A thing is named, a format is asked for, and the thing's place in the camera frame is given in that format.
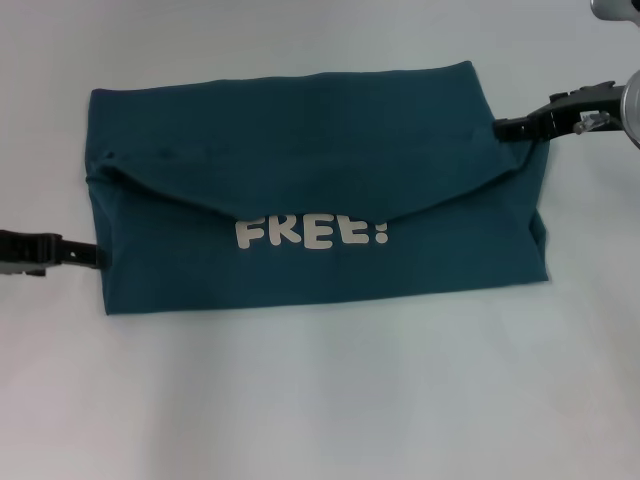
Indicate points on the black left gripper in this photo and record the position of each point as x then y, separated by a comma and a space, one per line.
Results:
27, 252

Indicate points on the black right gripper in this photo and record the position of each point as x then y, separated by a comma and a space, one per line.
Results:
580, 112

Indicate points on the teal blue shirt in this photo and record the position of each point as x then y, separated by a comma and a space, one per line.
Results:
310, 200

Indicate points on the silver cylinder gripper connector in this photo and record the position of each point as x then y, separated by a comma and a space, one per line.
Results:
592, 121

